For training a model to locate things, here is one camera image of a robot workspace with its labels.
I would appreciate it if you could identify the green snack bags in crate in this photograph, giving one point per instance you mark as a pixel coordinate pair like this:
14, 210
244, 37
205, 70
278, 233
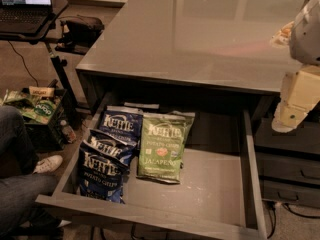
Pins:
32, 107

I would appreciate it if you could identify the blue kettle chip bag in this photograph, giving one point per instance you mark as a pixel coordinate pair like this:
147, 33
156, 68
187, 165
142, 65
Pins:
122, 122
111, 146
99, 175

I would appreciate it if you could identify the black crate of snacks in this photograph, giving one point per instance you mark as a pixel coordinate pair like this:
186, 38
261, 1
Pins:
48, 137

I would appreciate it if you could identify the open grey top drawer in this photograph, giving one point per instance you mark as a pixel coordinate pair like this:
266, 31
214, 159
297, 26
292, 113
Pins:
217, 198

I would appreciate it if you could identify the dark lower side drawers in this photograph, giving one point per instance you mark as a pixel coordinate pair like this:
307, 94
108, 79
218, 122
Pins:
289, 163

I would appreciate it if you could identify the bottle beside crate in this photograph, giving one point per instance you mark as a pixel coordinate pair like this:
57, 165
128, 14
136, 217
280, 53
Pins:
68, 131

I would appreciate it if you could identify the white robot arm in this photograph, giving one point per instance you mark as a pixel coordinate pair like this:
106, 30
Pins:
304, 42

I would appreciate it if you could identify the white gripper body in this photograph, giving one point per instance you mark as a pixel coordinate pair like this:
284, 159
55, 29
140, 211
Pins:
306, 37

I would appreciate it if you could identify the dark bag on stand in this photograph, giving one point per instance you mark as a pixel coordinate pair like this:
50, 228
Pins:
79, 33

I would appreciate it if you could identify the white sneaker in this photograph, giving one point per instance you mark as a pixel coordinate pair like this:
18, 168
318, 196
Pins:
48, 165

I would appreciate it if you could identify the green jalapeno chip bag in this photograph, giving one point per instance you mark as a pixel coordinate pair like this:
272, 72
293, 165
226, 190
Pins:
163, 138

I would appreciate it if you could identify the black laptop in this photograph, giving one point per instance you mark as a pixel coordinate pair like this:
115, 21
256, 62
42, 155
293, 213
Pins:
24, 16

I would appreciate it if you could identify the black laptop stand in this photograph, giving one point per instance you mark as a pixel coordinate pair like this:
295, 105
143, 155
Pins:
58, 6

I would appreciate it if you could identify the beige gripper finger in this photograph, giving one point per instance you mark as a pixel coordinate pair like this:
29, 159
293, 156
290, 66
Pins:
287, 118

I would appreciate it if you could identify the back blue Kettle chip bag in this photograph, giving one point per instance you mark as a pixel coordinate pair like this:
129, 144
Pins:
122, 122

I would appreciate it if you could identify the person leg in jeans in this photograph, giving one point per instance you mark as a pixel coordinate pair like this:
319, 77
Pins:
19, 186

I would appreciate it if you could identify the front blue Kettle chip bag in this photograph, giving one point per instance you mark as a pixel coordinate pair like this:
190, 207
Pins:
99, 175

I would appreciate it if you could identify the middle blue Kettle chip bag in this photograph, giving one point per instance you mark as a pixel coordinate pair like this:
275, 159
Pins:
111, 146

